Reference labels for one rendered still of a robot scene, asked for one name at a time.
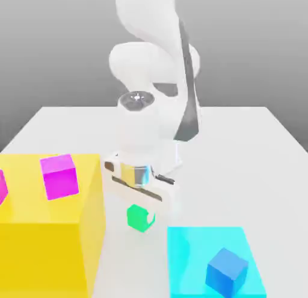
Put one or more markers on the large cyan box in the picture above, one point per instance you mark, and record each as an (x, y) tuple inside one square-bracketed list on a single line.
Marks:
[(192, 254)]

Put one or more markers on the small magenta cube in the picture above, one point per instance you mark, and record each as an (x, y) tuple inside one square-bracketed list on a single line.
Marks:
[(60, 180)]

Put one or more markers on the small blue cube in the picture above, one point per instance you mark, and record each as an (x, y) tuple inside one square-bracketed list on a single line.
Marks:
[(223, 271)]

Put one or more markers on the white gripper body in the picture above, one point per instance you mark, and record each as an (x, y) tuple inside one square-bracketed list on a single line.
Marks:
[(142, 196)]

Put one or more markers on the small pink cube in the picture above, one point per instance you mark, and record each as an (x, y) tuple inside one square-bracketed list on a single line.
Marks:
[(2, 187)]

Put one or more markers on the small green cube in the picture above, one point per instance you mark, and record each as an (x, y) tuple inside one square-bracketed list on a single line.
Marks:
[(137, 218)]

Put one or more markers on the large yellow box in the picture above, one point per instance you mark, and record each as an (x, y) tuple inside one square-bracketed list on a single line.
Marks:
[(48, 254)]

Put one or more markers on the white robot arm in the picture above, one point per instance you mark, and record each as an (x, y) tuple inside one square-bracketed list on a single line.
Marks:
[(149, 69)]

